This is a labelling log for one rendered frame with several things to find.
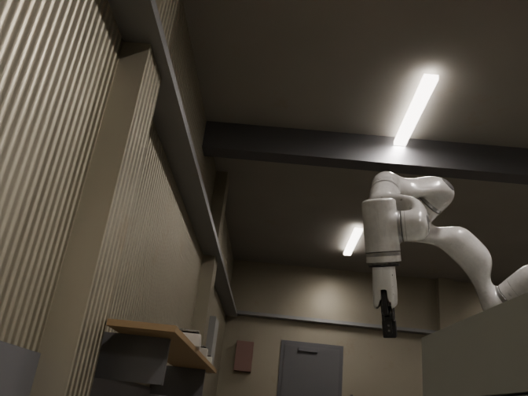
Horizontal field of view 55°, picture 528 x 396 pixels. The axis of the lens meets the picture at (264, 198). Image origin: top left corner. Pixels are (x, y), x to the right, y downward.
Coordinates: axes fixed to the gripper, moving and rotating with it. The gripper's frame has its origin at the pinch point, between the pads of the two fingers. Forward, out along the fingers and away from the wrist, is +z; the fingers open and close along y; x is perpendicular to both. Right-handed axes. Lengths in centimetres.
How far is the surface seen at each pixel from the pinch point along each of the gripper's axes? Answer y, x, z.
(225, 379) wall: -721, -392, 193
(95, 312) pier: -57, -133, 0
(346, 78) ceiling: -310, -60, -173
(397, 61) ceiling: -297, -13, -176
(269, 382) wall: -748, -318, 202
